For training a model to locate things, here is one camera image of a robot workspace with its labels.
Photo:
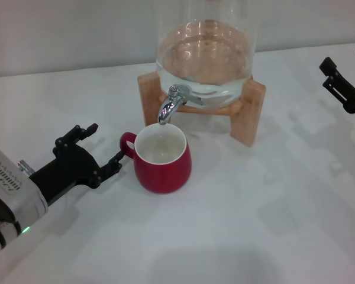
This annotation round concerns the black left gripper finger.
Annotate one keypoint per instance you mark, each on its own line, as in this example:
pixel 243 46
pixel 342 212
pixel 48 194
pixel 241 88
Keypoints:
pixel 111 168
pixel 74 134

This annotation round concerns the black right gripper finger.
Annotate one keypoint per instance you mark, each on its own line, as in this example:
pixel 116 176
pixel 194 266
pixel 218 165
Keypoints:
pixel 338 84

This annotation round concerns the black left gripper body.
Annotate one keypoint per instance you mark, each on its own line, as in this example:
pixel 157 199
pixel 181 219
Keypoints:
pixel 68 168

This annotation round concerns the red ceramic cup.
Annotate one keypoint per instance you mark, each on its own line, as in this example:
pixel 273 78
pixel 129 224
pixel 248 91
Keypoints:
pixel 165 177

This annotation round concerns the chrome faucet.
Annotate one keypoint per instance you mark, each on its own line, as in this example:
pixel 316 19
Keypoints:
pixel 165 111

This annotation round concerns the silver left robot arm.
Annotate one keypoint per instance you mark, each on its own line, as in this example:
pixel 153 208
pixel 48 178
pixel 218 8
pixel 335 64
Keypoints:
pixel 0 236

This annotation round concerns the wooden dispenser stand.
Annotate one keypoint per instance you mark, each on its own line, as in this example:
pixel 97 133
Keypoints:
pixel 248 118

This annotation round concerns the glass water dispenser jar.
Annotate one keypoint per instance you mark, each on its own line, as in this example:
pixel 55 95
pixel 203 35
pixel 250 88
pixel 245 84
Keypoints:
pixel 207 59

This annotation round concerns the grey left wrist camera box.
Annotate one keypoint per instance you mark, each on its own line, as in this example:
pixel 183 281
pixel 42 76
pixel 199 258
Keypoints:
pixel 14 189

